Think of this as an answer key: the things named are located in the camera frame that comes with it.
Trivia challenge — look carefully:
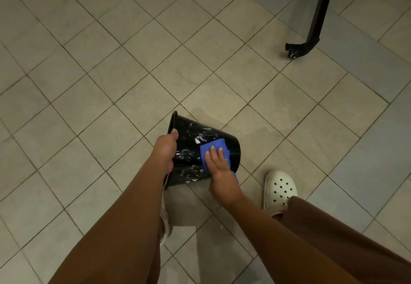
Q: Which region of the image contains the person's left hand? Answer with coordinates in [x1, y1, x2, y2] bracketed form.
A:
[150, 129, 179, 176]

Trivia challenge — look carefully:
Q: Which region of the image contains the white perforated clog shoe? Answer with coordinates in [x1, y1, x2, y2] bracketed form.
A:
[263, 170, 298, 218]
[159, 194, 174, 246]

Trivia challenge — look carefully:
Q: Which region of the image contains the brown ribbed garment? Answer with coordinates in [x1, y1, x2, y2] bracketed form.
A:
[146, 196, 411, 284]

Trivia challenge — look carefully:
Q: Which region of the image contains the person's right hand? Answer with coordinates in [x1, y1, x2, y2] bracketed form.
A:
[204, 146, 245, 209]

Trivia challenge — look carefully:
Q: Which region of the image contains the blue cleaning cloth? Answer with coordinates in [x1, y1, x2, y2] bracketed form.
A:
[200, 139, 239, 183]

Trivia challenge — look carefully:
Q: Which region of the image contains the person's right forearm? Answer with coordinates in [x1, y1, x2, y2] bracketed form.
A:
[222, 195, 362, 284]

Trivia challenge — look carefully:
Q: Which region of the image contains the black metal furniture leg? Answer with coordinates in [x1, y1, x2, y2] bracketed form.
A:
[285, 0, 357, 59]

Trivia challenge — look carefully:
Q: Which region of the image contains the person's left forearm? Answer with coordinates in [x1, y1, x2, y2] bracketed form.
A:
[48, 160, 174, 284]

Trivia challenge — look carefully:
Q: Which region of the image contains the black plastic bucket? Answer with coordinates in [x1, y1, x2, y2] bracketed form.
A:
[163, 111, 241, 190]

